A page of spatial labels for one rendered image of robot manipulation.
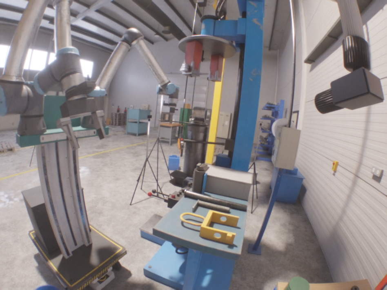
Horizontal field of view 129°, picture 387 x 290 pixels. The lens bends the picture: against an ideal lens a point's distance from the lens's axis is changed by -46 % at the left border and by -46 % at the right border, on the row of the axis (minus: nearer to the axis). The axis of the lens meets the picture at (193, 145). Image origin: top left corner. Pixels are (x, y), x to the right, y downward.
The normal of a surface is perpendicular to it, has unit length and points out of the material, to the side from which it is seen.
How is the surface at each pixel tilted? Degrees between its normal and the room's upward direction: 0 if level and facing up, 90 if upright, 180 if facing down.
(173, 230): 0
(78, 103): 66
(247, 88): 90
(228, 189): 90
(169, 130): 90
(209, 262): 0
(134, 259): 0
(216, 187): 90
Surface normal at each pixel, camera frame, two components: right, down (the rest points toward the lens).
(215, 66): -0.64, 0.07
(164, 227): 0.11, -0.97
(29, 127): 0.68, -0.13
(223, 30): -0.33, 0.15
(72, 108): 0.92, -0.25
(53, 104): 0.92, 0.18
